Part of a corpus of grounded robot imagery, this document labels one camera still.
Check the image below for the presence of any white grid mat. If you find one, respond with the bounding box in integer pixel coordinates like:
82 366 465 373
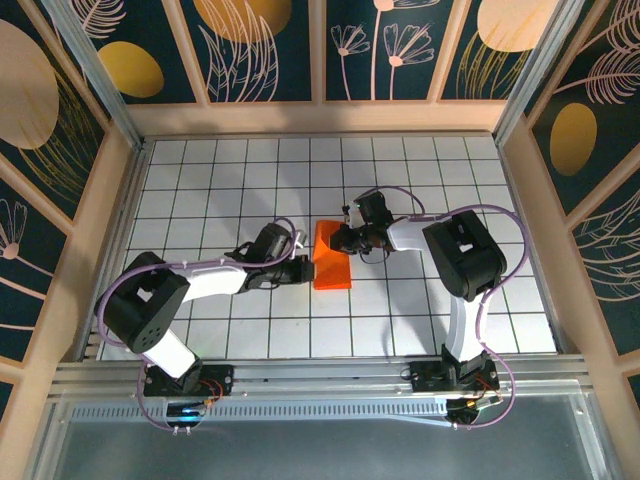
99 137 559 360

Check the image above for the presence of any translucent grey panel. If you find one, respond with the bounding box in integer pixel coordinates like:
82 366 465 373
29 394 616 480

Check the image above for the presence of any black electronics box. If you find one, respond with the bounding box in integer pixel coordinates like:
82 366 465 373
166 401 207 427
446 396 503 427

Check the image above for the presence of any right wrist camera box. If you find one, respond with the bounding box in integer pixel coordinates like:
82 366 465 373
343 202 367 230

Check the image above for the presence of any thin black cable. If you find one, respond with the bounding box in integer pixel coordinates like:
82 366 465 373
355 247 392 265

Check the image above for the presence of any aluminium rail beam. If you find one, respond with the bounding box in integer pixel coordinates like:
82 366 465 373
49 353 591 401

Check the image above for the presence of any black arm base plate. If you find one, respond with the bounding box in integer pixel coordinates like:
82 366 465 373
409 358 501 394
143 363 236 399

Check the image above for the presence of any slotted grey cable duct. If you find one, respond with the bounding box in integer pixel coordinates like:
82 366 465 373
69 402 451 422

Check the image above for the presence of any aluminium side rail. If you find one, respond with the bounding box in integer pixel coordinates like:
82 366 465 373
79 142 151 362
493 134 571 357

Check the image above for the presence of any aluminium corner post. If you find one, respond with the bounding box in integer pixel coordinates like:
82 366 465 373
492 0 586 146
42 0 150 154

